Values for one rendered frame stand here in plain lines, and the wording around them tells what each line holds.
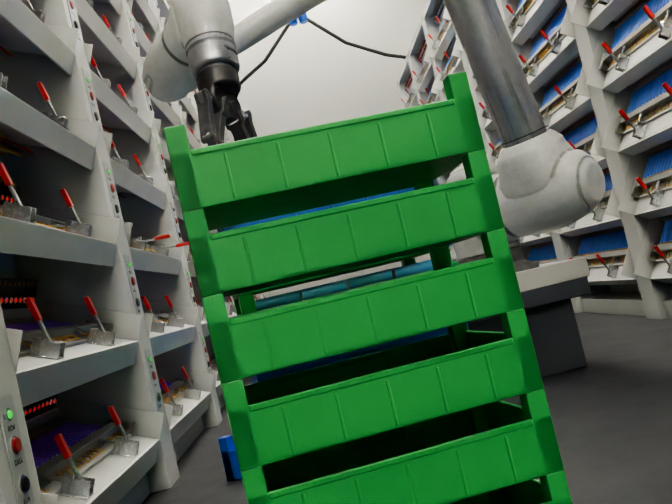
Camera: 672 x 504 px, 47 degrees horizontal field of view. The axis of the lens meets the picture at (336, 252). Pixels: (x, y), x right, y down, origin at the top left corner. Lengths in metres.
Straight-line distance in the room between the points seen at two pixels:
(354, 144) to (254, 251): 0.14
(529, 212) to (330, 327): 1.05
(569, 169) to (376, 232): 0.99
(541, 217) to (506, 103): 0.26
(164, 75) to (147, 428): 0.68
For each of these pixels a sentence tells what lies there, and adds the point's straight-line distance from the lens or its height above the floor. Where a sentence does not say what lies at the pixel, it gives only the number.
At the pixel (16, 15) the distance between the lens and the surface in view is 1.39.
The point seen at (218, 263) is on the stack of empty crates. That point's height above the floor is 0.35.
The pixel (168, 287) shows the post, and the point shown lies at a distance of 2.25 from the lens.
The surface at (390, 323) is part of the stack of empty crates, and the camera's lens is 0.73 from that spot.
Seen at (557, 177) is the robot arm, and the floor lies 0.42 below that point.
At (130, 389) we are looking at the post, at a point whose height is 0.20.
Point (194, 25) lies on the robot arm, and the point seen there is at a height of 0.81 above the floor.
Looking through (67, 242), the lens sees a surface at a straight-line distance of 1.28.
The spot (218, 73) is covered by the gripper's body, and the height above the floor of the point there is 0.71.
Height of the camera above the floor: 0.30
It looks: 3 degrees up
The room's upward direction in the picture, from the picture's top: 13 degrees counter-clockwise
